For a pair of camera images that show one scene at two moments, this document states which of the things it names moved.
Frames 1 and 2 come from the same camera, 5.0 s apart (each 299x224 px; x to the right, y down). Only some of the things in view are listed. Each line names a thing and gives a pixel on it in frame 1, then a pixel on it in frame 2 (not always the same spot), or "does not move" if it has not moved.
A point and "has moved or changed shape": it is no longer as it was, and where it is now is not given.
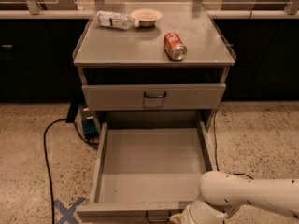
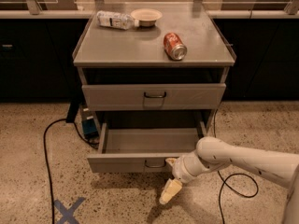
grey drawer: [149, 173] has moved or changed shape
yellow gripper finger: [176, 218] to [171, 161]
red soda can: [173, 47] does not move
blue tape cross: [68, 215] does not move
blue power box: [90, 123] does not move
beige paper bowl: [147, 17] does not move
